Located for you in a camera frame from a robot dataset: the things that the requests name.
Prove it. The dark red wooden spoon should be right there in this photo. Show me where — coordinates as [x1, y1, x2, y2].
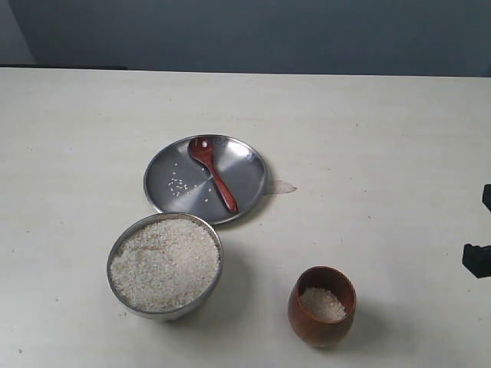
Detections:
[188, 136, 239, 214]

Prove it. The steel bowl of rice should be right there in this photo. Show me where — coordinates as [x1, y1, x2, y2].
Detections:
[106, 212, 223, 321]

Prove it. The brown wooden cup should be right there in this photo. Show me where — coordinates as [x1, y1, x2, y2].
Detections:
[288, 266, 357, 348]

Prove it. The round steel plate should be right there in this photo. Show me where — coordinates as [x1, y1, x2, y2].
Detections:
[143, 134, 269, 225]

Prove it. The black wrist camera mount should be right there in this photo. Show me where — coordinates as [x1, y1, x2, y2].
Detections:
[461, 183, 491, 279]

